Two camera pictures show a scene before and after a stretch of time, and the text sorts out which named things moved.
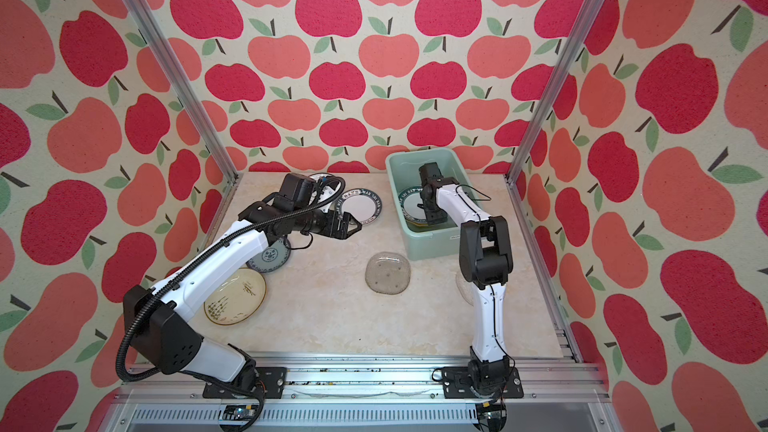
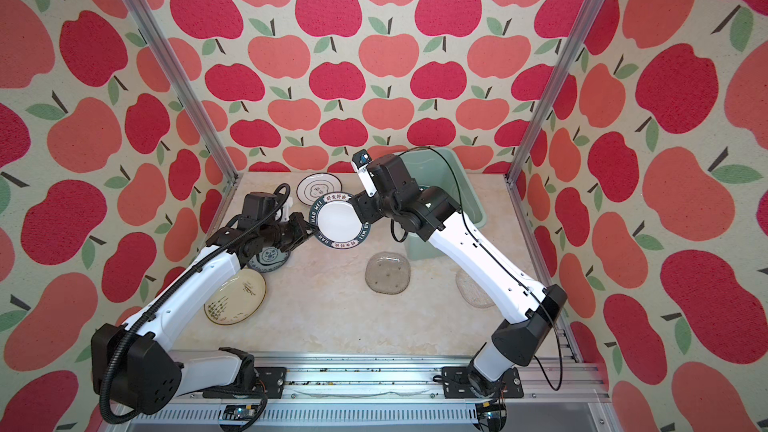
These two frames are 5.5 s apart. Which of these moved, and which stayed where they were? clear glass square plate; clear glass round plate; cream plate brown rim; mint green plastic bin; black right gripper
Moved: black right gripper
Stayed: clear glass round plate; cream plate brown rim; mint green plastic bin; clear glass square plate
